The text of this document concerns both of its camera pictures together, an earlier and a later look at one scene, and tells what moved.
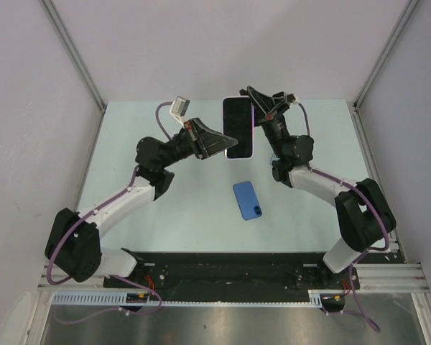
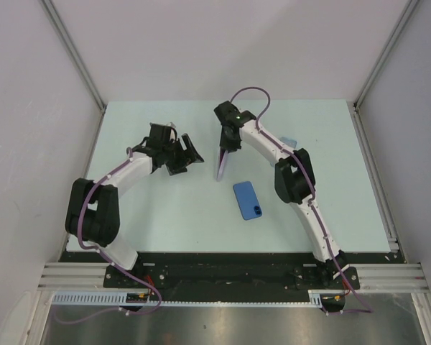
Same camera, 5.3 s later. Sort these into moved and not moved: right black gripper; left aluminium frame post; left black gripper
Moved: right black gripper; left black gripper
Not moved: left aluminium frame post
